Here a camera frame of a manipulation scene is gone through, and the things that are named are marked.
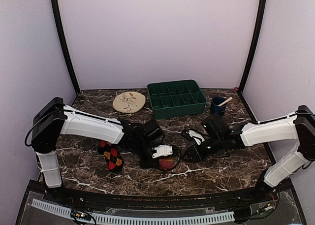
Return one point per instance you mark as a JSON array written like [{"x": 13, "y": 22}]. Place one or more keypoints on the black orange argyle sock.
[{"x": 112, "y": 156}]

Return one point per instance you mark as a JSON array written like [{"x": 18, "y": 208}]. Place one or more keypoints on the left black frame post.
[{"x": 64, "y": 46}]

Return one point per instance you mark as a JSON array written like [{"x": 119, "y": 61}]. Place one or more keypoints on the green compartment tray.
[{"x": 176, "y": 99}]

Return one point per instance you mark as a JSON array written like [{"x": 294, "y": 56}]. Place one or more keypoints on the beige floral plate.
[{"x": 129, "y": 102}]

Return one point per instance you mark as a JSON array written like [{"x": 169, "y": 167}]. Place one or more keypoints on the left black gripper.
[{"x": 145, "y": 164}]

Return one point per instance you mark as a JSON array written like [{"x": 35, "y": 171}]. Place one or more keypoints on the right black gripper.
[{"x": 197, "y": 155}]

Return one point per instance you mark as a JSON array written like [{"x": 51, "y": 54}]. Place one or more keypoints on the dark blue mug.
[{"x": 215, "y": 108}]

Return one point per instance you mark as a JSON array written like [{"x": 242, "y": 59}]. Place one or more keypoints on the maroon purple striped sock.
[{"x": 166, "y": 163}]

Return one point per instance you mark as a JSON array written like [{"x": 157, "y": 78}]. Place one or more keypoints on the right black frame post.
[{"x": 253, "y": 45}]

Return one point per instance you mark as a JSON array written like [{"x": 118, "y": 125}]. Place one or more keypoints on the white slotted cable duct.
[{"x": 133, "y": 217}]

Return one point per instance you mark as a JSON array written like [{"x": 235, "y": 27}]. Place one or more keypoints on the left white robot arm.
[{"x": 57, "y": 118}]

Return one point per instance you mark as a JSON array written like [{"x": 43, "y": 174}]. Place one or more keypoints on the small circuit board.
[{"x": 80, "y": 215}]

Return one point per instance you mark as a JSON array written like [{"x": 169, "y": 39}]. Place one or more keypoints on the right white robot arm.
[{"x": 298, "y": 125}]

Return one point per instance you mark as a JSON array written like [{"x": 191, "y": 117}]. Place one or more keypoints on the black frame post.
[
  {"x": 253, "y": 45},
  {"x": 64, "y": 46}
]

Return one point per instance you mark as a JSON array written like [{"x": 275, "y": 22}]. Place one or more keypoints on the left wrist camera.
[{"x": 162, "y": 151}]

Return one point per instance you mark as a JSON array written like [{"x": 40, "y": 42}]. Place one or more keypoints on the wooden stick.
[{"x": 225, "y": 102}]

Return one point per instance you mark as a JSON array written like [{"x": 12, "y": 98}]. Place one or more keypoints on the black front rail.
[{"x": 89, "y": 201}]

